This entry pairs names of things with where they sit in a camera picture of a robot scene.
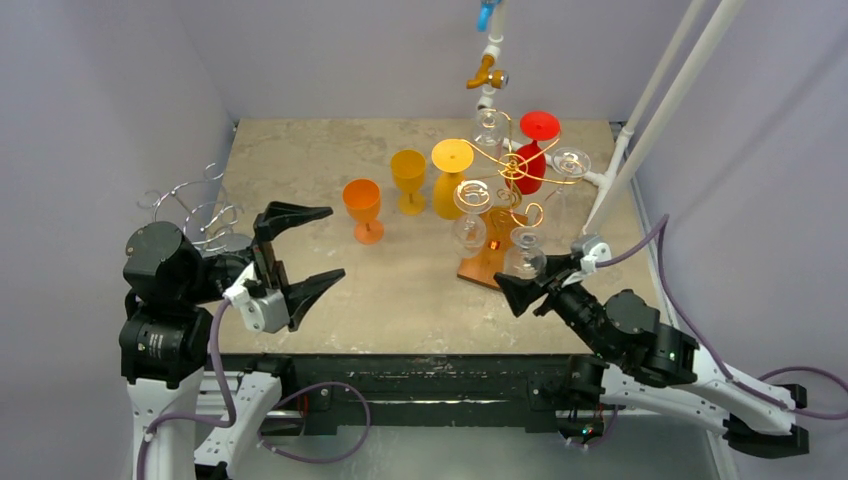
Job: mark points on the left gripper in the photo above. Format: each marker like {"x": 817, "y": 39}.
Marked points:
{"x": 262, "y": 256}

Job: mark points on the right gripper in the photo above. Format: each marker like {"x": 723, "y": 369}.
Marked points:
{"x": 548, "y": 289}

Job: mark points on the clear tall flute glass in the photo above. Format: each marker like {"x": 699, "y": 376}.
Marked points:
{"x": 570, "y": 166}

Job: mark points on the gold rack with wooden base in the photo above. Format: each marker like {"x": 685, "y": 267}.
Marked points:
{"x": 510, "y": 210}

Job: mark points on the clear wine glass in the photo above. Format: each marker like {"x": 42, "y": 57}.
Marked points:
{"x": 470, "y": 232}

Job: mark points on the red plastic wine glass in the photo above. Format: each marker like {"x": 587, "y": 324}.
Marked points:
{"x": 529, "y": 160}

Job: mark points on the yellow plastic goblet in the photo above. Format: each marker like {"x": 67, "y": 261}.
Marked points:
{"x": 408, "y": 168}
{"x": 452, "y": 157}

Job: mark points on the clear short glass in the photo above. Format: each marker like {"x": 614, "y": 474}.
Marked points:
{"x": 525, "y": 259}
{"x": 489, "y": 129}

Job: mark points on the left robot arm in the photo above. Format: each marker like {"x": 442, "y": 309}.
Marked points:
{"x": 188, "y": 422}

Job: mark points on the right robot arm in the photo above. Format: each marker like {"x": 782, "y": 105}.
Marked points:
{"x": 754, "y": 418}

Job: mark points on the chrome wine glass rack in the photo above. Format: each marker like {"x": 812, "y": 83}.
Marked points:
{"x": 202, "y": 210}

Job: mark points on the orange plastic goblet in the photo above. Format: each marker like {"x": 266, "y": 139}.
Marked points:
{"x": 362, "y": 200}

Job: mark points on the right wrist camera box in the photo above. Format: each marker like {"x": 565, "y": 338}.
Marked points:
{"x": 588, "y": 250}

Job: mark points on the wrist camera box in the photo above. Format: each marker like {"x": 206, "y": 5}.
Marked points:
{"x": 262, "y": 309}
{"x": 588, "y": 250}

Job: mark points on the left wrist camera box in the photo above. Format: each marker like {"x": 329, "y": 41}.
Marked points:
{"x": 262, "y": 309}

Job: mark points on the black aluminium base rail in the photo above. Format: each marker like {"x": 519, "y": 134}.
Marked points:
{"x": 327, "y": 391}

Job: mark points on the white pvc pipe frame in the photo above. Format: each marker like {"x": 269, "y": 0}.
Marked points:
{"x": 621, "y": 170}

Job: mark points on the brass faucet with blue handle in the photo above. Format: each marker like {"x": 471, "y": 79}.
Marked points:
{"x": 490, "y": 21}

